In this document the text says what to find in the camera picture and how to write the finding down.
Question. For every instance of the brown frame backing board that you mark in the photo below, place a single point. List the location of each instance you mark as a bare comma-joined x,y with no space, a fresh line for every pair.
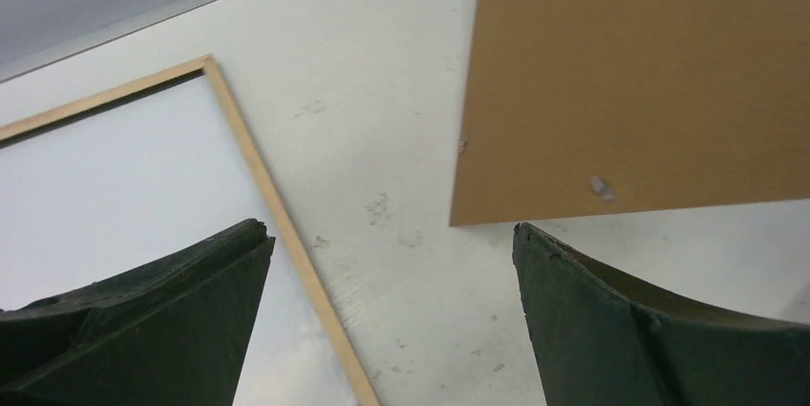
592,107

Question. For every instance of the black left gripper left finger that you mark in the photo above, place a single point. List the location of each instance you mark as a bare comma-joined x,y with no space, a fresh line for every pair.
174,331

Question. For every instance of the wooden picture frame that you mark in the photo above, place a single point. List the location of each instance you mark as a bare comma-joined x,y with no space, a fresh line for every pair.
266,188

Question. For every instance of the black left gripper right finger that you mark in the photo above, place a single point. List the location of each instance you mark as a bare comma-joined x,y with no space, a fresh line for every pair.
601,336

